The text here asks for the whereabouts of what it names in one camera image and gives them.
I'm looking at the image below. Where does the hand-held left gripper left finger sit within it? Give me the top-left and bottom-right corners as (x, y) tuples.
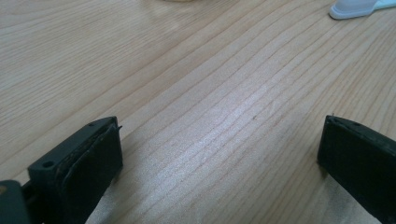
(27, 116), (124, 224)

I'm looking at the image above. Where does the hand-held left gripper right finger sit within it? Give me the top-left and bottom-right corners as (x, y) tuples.
(317, 115), (396, 224)

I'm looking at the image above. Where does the white spoon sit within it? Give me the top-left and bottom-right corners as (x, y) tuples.
(329, 0), (396, 21)

